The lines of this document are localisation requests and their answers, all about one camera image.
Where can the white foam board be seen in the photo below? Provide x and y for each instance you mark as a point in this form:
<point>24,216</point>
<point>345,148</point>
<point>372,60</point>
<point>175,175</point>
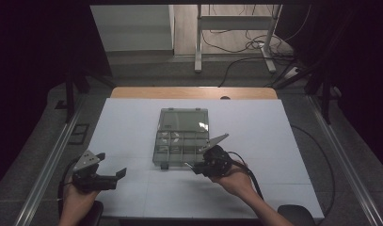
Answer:
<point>258,125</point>

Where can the black metal stand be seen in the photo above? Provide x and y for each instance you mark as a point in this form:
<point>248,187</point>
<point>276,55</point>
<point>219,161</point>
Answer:
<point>325,94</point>
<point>70,97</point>

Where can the person's left hand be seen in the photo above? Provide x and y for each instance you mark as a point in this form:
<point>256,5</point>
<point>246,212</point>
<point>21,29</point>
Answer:
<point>76,202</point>

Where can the white cabinet panel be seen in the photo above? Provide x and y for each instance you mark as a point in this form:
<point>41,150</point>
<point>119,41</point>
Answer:
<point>132,28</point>

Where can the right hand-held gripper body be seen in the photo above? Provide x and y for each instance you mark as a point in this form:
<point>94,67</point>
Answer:
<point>219,161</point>

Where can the aluminium rail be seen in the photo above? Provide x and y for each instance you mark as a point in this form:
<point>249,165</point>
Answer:
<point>48,166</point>
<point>343,163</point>

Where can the white metal desk frame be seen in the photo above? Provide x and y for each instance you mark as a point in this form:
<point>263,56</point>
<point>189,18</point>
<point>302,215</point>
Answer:
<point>233,22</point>

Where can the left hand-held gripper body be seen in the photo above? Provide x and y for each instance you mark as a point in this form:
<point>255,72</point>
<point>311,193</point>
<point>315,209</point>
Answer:
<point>85,179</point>

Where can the white power strip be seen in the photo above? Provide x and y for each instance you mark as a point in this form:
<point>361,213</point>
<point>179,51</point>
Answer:
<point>292,72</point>

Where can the person's left leg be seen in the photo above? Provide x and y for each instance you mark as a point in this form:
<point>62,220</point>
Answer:
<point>96,215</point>

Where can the person's right hand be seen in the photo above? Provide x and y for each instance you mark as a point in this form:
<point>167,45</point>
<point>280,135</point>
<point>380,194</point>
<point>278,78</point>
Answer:
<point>236,182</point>

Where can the transparent grey compartment box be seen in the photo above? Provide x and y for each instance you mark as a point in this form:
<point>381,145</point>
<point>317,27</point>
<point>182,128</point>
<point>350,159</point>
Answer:
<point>179,147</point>

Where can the black curtain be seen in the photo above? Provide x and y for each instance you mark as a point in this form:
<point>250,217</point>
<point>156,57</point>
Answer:
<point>29,62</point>
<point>361,62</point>

